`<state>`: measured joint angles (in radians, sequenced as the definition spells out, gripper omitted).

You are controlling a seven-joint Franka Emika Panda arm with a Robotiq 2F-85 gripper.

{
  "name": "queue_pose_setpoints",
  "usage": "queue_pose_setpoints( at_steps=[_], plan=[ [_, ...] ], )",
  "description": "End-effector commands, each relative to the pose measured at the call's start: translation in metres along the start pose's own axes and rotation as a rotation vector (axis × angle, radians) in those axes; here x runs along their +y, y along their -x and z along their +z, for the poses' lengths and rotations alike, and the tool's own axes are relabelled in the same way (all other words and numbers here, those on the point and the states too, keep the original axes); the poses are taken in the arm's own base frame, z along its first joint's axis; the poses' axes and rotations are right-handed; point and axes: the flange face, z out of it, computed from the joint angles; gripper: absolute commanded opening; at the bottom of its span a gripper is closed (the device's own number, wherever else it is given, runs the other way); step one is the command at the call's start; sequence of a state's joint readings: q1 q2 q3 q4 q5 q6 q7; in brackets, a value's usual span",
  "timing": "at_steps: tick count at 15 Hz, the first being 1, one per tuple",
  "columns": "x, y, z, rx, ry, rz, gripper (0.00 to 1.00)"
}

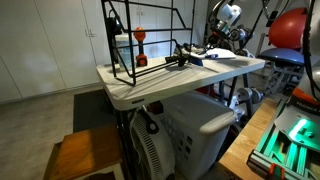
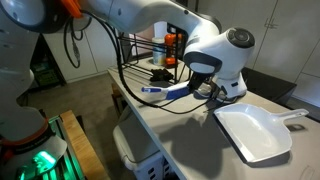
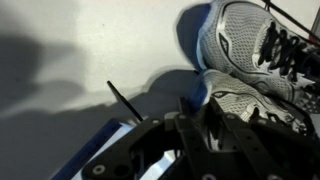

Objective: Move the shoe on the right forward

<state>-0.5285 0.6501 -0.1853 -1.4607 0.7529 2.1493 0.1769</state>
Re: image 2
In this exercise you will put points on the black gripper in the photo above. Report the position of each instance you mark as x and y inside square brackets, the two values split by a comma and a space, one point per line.
[200, 82]

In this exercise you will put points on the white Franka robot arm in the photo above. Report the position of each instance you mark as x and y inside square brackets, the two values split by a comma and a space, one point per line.
[150, 15]

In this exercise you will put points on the blue white hand brush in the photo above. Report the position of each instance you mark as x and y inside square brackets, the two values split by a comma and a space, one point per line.
[166, 91]

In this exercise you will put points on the small black bundled object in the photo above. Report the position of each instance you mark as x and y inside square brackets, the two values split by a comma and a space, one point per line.
[161, 75]

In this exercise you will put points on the clear wipes canister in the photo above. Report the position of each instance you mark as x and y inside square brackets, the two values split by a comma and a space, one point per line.
[159, 51]

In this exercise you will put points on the white plastic dustpan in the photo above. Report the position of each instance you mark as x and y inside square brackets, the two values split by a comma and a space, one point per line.
[253, 131]

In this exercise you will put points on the white laundry basket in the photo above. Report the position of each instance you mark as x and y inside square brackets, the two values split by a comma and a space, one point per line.
[136, 150]

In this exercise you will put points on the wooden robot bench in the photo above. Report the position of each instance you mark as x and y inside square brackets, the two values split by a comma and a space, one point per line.
[83, 150]

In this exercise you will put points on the dark storage crate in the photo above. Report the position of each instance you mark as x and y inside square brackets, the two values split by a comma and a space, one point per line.
[46, 73]

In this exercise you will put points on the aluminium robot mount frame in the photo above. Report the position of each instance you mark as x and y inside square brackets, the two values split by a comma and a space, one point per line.
[66, 156]

